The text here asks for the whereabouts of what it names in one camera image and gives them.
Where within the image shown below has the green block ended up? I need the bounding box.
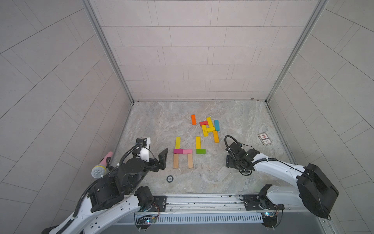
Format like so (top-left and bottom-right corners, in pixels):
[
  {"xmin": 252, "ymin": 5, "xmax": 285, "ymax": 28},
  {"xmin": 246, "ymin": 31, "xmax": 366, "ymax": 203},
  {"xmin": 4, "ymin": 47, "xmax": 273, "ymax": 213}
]
[{"xmin": 196, "ymin": 149, "xmax": 206, "ymax": 155}]

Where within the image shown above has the orange block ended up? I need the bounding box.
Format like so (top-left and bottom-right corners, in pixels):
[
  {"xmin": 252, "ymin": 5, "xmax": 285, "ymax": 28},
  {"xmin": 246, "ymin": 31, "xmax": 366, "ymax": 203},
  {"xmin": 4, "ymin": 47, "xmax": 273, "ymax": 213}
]
[
  {"xmin": 213, "ymin": 130, "xmax": 220, "ymax": 143},
  {"xmin": 191, "ymin": 115, "xmax": 196, "ymax": 125}
]

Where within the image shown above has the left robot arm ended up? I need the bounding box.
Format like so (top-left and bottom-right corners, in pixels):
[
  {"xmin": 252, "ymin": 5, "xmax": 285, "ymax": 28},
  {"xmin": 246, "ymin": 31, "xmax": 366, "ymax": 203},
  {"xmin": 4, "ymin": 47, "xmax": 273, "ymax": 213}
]
[{"xmin": 42, "ymin": 138, "xmax": 168, "ymax": 234}]

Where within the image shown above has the left circuit board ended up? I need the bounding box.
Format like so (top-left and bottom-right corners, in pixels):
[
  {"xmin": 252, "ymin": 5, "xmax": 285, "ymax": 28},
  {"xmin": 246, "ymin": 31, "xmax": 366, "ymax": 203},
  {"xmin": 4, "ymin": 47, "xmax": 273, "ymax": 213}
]
[{"xmin": 135, "ymin": 215, "xmax": 157, "ymax": 230}]

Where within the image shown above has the pink microphone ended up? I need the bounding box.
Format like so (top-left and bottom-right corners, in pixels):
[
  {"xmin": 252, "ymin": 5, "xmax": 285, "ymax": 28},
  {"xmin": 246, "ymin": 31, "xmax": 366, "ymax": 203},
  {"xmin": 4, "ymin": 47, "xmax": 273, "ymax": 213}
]
[{"xmin": 91, "ymin": 152, "xmax": 114, "ymax": 179}]

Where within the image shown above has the circuit board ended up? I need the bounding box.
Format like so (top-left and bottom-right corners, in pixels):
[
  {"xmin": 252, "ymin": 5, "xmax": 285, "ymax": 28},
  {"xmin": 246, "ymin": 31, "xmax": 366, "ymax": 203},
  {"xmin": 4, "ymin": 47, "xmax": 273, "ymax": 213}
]
[
  {"xmin": 135, "ymin": 215, "xmax": 157, "ymax": 230},
  {"xmin": 261, "ymin": 212, "xmax": 278, "ymax": 229}
]

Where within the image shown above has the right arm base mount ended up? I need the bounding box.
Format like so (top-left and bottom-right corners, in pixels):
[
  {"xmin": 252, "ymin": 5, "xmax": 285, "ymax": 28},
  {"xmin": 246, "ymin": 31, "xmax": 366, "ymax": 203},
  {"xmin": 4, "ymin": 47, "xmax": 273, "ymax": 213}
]
[{"xmin": 238, "ymin": 195, "xmax": 284, "ymax": 212}]

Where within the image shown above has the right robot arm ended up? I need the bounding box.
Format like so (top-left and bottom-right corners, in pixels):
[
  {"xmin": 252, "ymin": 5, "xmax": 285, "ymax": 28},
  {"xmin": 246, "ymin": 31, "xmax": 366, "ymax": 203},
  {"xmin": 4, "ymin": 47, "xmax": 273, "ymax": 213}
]
[{"xmin": 226, "ymin": 141, "xmax": 339, "ymax": 218}]

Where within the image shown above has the teal block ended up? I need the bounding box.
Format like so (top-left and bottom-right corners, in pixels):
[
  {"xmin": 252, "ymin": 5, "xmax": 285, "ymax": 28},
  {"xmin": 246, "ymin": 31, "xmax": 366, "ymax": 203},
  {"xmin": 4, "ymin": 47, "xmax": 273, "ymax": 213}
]
[{"xmin": 214, "ymin": 120, "xmax": 220, "ymax": 131}]

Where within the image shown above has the aluminium rail frame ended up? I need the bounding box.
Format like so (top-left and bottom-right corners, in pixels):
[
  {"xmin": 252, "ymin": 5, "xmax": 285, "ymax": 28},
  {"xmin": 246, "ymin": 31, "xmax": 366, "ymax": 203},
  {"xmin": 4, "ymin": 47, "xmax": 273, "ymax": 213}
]
[{"xmin": 135, "ymin": 186, "xmax": 311, "ymax": 214}]

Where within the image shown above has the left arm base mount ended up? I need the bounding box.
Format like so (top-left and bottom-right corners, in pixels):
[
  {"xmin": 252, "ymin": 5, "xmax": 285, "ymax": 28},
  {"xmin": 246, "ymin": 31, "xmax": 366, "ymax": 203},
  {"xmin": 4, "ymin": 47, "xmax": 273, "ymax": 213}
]
[{"xmin": 145, "ymin": 196, "xmax": 167, "ymax": 213}]

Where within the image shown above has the yellow block small horizontal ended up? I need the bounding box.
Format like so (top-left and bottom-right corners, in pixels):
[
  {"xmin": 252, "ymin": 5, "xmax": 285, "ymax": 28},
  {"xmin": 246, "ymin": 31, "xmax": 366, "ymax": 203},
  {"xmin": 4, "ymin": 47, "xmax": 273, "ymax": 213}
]
[{"xmin": 206, "ymin": 127, "xmax": 216, "ymax": 133}]

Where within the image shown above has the small printed card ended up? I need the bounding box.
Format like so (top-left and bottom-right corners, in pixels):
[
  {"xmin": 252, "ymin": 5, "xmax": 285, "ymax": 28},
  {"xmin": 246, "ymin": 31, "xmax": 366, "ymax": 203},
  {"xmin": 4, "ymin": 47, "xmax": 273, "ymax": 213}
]
[{"xmin": 258, "ymin": 133, "xmax": 273, "ymax": 146}]

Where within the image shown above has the yellow block short vertical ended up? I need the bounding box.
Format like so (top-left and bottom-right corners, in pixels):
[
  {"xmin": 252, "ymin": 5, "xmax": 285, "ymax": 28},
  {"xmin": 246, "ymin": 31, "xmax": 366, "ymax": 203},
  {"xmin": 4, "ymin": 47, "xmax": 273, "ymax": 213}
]
[{"xmin": 201, "ymin": 125, "xmax": 208, "ymax": 137}]

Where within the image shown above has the orange block top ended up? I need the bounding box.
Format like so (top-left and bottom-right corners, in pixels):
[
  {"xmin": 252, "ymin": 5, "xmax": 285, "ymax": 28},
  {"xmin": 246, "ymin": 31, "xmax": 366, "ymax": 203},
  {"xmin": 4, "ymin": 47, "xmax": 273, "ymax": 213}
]
[{"xmin": 191, "ymin": 115, "xmax": 196, "ymax": 125}]

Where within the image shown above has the orange block lower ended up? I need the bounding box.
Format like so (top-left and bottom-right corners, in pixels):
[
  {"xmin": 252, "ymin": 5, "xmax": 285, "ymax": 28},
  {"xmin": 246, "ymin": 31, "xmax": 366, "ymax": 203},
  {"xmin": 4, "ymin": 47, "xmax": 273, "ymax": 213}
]
[{"xmin": 213, "ymin": 130, "xmax": 220, "ymax": 143}]

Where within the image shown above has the right circuit board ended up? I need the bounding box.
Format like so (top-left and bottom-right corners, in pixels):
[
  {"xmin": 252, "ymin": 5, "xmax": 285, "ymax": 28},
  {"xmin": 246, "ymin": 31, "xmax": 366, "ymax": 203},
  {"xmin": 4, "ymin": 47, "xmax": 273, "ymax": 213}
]
[{"xmin": 261, "ymin": 212, "xmax": 278, "ymax": 229}]

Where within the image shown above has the magenta block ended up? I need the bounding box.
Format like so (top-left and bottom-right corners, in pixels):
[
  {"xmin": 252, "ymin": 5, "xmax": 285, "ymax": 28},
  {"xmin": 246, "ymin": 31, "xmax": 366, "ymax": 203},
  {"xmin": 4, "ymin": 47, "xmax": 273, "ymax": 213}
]
[{"xmin": 173, "ymin": 149, "xmax": 184, "ymax": 154}]

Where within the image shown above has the tan wooden block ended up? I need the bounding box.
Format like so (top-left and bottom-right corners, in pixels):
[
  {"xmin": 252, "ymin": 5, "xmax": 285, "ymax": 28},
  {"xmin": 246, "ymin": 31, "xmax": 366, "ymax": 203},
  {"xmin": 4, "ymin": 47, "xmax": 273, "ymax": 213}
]
[
  {"xmin": 173, "ymin": 154, "xmax": 179, "ymax": 169},
  {"xmin": 188, "ymin": 154, "xmax": 193, "ymax": 169}
]

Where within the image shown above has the yellow block upper diagonal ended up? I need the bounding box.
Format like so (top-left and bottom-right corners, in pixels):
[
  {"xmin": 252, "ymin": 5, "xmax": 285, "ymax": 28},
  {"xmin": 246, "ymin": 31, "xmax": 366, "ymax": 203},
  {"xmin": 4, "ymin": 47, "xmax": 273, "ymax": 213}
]
[{"xmin": 206, "ymin": 118, "xmax": 214, "ymax": 128}]

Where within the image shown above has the pink block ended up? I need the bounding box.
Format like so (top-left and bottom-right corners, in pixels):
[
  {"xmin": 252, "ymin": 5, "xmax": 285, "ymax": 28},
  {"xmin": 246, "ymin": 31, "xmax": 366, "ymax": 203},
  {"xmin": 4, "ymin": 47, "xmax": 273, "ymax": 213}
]
[{"xmin": 183, "ymin": 149, "xmax": 193, "ymax": 155}]

